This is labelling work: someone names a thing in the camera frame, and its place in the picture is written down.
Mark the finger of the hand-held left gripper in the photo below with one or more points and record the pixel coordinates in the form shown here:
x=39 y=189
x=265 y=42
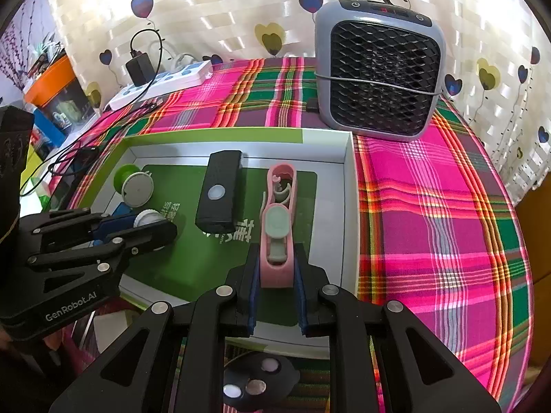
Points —
x=155 y=234
x=116 y=230

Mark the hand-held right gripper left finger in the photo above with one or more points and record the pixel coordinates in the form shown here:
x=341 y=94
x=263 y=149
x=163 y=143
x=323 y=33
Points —
x=255 y=301

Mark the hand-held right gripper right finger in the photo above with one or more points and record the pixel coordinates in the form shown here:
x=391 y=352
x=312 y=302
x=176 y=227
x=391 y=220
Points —
x=301 y=305

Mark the silver tube with white cap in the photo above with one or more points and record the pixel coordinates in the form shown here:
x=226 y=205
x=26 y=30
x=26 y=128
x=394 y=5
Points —
x=148 y=217

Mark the green and white cardboard box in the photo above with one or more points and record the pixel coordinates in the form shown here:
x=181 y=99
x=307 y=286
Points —
x=181 y=262

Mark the black textured one-button case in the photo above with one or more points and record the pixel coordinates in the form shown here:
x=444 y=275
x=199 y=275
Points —
x=217 y=219

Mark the black phone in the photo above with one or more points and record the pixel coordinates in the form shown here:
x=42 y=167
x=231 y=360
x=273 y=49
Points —
x=64 y=193

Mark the blue carton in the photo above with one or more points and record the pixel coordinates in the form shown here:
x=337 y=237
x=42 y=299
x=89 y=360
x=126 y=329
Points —
x=47 y=122

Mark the white power strip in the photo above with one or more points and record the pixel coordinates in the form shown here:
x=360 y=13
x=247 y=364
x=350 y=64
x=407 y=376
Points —
x=181 y=75

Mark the black power adapter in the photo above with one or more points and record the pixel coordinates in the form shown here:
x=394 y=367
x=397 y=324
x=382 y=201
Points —
x=140 y=69

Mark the pile of assorted small items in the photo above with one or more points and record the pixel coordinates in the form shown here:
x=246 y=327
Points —
x=43 y=58

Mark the purple flower branches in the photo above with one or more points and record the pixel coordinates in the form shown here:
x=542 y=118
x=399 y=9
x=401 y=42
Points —
x=17 y=51

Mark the white heart print curtain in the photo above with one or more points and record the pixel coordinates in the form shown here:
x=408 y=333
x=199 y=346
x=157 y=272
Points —
x=236 y=4

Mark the grey space heater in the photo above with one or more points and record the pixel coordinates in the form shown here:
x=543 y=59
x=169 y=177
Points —
x=379 y=73

